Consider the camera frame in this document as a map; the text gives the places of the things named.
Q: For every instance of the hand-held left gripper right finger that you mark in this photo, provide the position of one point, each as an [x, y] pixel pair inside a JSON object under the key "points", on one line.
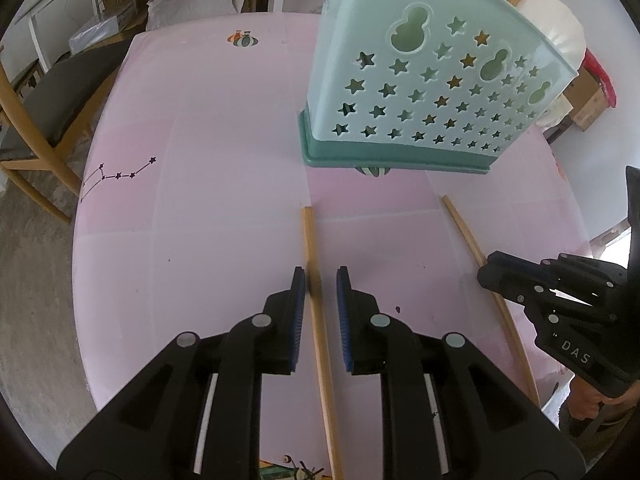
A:
{"points": [[343, 320]]}

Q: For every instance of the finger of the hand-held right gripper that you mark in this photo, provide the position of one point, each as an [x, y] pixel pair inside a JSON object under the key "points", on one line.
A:
{"points": [[510, 280]]}

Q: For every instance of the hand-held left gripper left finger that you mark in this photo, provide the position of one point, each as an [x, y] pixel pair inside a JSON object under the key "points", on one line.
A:
{"points": [[299, 320]]}

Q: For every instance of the mint green utensil holder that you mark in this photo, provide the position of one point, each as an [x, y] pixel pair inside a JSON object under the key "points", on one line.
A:
{"points": [[340, 156]]}

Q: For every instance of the large white plastic spoon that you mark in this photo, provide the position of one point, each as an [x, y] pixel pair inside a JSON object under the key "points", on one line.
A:
{"points": [[550, 25]]}

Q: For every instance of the person's right hand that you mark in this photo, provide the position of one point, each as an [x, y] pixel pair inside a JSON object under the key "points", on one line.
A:
{"points": [[582, 402]]}

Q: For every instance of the wooden chair with grey seat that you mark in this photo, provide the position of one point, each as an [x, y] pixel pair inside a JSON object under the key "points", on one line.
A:
{"points": [[65, 90]]}

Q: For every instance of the white pillow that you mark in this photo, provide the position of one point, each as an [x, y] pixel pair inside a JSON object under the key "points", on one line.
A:
{"points": [[200, 0]]}

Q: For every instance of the grey flat box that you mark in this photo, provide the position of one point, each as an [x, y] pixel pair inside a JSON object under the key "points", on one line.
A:
{"points": [[95, 27]]}

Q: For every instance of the white side table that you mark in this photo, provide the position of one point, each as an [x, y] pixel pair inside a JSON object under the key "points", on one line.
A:
{"points": [[40, 40]]}

